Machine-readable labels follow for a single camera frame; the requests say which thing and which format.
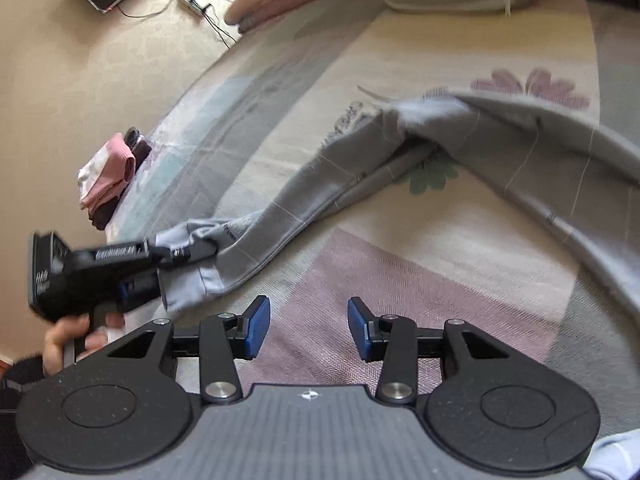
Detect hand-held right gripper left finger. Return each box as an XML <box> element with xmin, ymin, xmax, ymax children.
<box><xmin>107</xmin><ymin>295</ymin><xmax>273</xmax><ymax>406</ymax></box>

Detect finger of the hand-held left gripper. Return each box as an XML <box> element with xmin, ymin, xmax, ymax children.
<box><xmin>118</xmin><ymin>270</ymin><xmax>170</xmax><ymax>312</ymax></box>
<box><xmin>149</xmin><ymin>238</ymin><xmax>220</xmax><ymax>269</ymax></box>

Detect grey striped pants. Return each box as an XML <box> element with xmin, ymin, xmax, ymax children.
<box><xmin>157</xmin><ymin>87</ymin><xmax>640</xmax><ymax>313</ymax></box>

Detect pink white folded cloth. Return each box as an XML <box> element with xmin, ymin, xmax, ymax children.
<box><xmin>77</xmin><ymin>132</ymin><xmax>137</xmax><ymax>211</ymax></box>

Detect black wall cable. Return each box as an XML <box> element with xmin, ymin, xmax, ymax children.
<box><xmin>117</xmin><ymin>0</ymin><xmax>236</xmax><ymax>48</ymax></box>

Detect person's left hand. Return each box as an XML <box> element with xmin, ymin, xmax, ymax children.
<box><xmin>42</xmin><ymin>312</ymin><xmax>126</xmax><ymax>377</ymax></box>

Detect pink folded clothes pile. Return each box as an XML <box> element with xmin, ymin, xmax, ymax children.
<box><xmin>89</xmin><ymin>135</ymin><xmax>153</xmax><ymax>231</ymax></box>

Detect person's left forearm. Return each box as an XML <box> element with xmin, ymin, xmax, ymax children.
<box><xmin>0</xmin><ymin>355</ymin><xmax>51</xmax><ymax>480</ymax></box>

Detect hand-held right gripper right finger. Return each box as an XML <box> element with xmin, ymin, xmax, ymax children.
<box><xmin>347</xmin><ymin>296</ymin><xmax>501</xmax><ymax>406</ymax></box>

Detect patchwork bed sheet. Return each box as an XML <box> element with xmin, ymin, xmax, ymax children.
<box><xmin>107</xmin><ymin>0</ymin><xmax>640</xmax><ymax>441</ymax></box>

